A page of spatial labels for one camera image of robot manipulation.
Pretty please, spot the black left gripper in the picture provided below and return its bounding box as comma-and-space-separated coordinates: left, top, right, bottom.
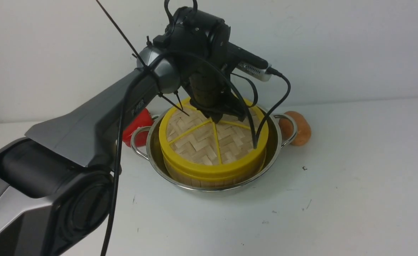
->
184, 69, 253, 123

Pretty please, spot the yellow bamboo steamer lid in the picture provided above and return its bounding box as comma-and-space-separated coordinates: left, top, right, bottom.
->
158, 99, 270, 165

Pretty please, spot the yellow bamboo steamer basket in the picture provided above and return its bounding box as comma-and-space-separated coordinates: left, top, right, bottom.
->
163, 149, 267, 188

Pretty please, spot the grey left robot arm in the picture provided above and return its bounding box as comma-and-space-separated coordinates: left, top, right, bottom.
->
0, 2, 252, 256

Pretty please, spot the stainless steel pot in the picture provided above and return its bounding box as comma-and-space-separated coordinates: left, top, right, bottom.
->
131, 109, 297, 193

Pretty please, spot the red bell pepper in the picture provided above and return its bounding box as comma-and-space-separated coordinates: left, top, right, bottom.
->
122, 108, 154, 148

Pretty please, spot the brown potato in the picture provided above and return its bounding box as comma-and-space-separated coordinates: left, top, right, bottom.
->
278, 111, 312, 147

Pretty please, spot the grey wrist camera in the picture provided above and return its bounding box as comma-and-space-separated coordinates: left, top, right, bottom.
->
227, 42, 272, 82

